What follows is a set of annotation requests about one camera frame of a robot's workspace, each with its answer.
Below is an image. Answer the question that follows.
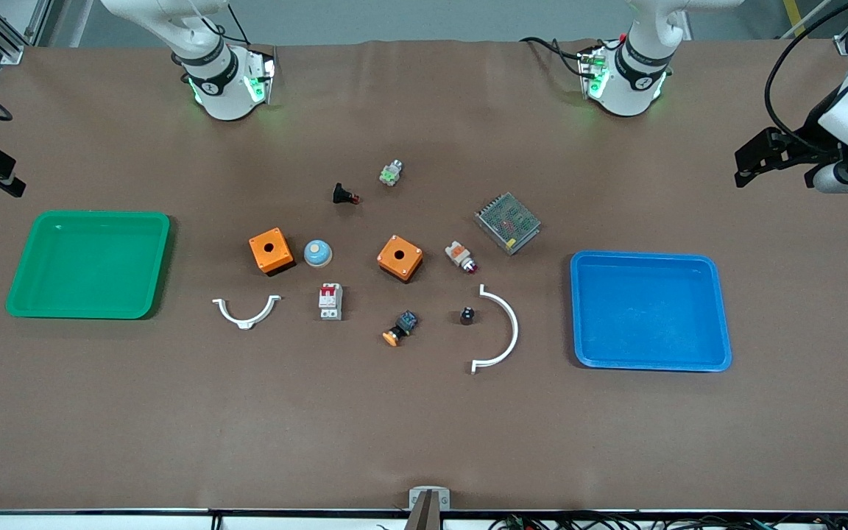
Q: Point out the yellow head push button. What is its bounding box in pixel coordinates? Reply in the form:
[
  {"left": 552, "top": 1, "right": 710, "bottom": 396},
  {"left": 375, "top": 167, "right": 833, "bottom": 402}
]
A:
[{"left": 382, "top": 310, "right": 419, "bottom": 347}]

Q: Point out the black cable bundle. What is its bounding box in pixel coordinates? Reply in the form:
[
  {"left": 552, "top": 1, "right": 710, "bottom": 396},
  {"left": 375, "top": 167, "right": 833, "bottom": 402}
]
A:
[{"left": 490, "top": 512, "right": 848, "bottom": 530}]

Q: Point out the red indicator orange white body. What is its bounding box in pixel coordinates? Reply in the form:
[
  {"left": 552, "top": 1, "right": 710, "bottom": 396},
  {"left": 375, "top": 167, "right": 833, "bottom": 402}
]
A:
[{"left": 445, "top": 240, "right": 479, "bottom": 275}]

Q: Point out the brown table mat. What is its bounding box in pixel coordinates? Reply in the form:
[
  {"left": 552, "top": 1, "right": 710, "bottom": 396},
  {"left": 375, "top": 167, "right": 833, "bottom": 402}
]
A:
[{"left": 0, "top": 38, "right": 848, "bottom": 513}]

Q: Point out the green plastic tray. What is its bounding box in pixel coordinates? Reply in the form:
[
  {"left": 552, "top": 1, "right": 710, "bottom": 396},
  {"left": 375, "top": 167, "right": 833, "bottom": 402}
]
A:
[{"left": 6, "top": 211, "right": 172, "bottom": 320}]

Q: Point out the black base cable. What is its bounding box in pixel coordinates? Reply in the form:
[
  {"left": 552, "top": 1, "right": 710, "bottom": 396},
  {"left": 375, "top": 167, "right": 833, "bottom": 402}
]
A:
[
  {"left": 203, "top": 0, "right": 252, "bottom": 46},
  {"left": 520, "top": 35, "right": 596, "bottom": 79}
]

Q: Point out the metal mesh power supply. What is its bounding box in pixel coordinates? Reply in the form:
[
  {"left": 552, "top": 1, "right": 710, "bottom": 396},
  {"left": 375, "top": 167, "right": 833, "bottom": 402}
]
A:
[{"left": 474, "top": 192, "right": 542, "bottom": 256}]

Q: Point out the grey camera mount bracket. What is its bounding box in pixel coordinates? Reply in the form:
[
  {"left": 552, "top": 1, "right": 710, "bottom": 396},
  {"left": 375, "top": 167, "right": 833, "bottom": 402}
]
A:
[{"left": 409, "top": 486, "right": 451, "bottom": 511}]

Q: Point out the black right base cable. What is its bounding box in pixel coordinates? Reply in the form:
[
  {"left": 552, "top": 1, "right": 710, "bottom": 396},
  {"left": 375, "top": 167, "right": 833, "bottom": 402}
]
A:
[{"left": 203, "top": 0, "right": 252, "bottom": 46}]

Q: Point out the white red circuit breaker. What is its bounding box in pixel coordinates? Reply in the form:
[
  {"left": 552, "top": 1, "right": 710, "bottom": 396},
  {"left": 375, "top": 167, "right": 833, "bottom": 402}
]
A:
[{"left": 319, "top": 283, "right": 344, "bottom": 322}]

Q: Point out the orange button enclosure box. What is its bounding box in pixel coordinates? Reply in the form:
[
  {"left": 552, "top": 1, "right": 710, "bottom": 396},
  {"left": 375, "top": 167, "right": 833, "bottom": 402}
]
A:
[
  {"left": 377, "top": 235, "right": 424, "bottom": 283},
  {"left": 249, "top": 227, "right": 295, "bottom": 277}
]

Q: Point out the large white curved bracket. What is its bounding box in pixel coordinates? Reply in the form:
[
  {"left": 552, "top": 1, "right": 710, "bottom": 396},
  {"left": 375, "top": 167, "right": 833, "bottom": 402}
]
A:
[{"left": 470, "top": 285, "right": 520, "bottom": 375}]

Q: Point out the black left base cable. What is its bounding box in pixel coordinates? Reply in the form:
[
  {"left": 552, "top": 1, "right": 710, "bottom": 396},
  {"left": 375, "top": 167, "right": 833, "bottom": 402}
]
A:
[{"left": 520, "top": 35, "right": 596, "bottom": 79}]

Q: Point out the blue plastic tray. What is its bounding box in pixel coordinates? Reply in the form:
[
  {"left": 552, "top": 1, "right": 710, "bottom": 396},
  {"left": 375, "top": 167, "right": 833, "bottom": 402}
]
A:
[{"left": 570, "top": 250, "right": 732, "bottom": 372}]

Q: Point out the small white curved bracket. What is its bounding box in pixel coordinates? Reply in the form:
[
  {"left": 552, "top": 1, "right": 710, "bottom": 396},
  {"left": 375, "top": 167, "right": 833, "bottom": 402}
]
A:
[{"left": 212, "top": 295, "right": 282, "bottom": 331}]

